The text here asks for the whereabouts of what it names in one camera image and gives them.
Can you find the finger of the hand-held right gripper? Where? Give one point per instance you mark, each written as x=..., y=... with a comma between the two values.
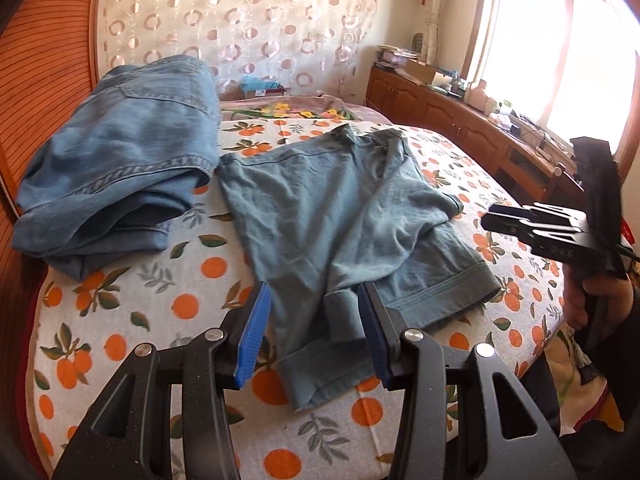
x=545, y=217
x=520, y=232

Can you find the wooden cabinet counter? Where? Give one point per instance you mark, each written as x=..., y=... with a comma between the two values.
x=450, y=115

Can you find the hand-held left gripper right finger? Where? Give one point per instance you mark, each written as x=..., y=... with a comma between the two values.
x=375, y=335

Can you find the white plastic container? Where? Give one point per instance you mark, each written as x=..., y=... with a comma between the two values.
x=478, y=95

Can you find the bed with orange-print sheet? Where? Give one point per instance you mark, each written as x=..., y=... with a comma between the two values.
x=175, y=320

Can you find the blue denim jeans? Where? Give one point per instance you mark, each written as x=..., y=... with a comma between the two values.
x=120, y=160

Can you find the small dark fan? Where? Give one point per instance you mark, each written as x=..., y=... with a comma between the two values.
x=418, y=41

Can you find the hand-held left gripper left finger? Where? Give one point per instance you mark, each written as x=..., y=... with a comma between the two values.
x=252, y=335

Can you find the person's right hand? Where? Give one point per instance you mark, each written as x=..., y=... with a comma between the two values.
x=575, y=305

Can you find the wooden-framed window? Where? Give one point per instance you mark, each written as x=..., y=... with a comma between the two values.
x=560, y=45

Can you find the box with blue cloth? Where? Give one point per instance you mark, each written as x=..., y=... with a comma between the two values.
x=265, y=87

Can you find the open cardboard box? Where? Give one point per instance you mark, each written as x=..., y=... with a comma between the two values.
x=425, y=72

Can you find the beige window curtain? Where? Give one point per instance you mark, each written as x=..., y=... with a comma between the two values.
x=447, y=5

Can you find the circle-patterned sheer curtain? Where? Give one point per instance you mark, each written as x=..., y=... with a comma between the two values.
x=240, y=20

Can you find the stack of papers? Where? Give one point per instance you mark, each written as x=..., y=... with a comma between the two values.
x=395, y=56

